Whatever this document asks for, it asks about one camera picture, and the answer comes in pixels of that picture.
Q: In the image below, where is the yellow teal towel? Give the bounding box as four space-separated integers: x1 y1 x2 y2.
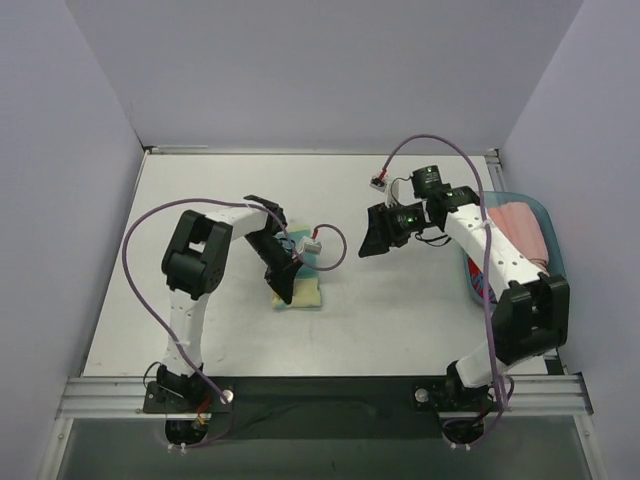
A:
271 223 322 311

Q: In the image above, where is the red blue patterned towel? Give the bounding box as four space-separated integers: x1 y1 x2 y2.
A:
466 258 498 306

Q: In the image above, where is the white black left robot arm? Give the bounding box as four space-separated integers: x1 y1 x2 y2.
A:
156 195 302 412

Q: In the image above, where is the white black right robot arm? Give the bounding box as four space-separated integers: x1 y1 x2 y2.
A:
358 166 570 410

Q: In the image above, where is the pink rolled towel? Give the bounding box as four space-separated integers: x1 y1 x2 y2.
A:
488 202 549 272

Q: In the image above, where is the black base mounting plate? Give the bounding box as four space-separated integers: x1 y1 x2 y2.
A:
142 376 498 445

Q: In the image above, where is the blue plastic basket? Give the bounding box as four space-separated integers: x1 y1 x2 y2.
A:
462 191 566 305

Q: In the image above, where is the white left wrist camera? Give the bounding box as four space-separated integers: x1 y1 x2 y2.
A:
297 236 322 255

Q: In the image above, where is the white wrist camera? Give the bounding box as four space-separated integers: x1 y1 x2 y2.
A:
369 175 388 192
297 236 322 255

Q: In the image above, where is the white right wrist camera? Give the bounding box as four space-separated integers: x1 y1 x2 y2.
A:
369 175 388 192

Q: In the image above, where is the aluminium right frame rail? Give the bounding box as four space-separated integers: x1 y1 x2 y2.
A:
484 149 508 192

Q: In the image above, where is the aluminium frame rail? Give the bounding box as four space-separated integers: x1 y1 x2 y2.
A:
55 375 594 419
484 149 508 192

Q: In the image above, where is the aluminium front frame rail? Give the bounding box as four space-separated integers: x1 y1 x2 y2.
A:
55 375 594 419

